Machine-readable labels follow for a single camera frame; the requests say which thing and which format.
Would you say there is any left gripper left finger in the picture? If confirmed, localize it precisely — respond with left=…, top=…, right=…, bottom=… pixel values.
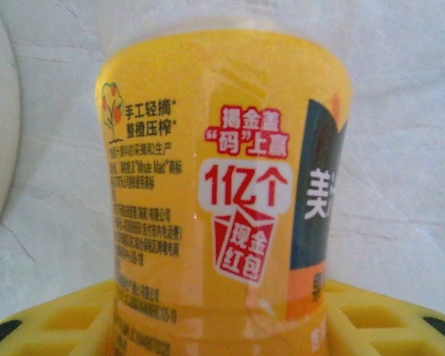
left=0, top=280, right=116, bottom=356

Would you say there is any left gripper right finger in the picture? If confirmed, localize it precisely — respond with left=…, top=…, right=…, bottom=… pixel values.
left=324, top=278, right=445, bottom=356

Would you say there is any yellow label juice bottle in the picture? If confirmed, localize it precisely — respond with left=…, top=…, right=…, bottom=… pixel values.
left=93, top=22, right=354, bottom=356

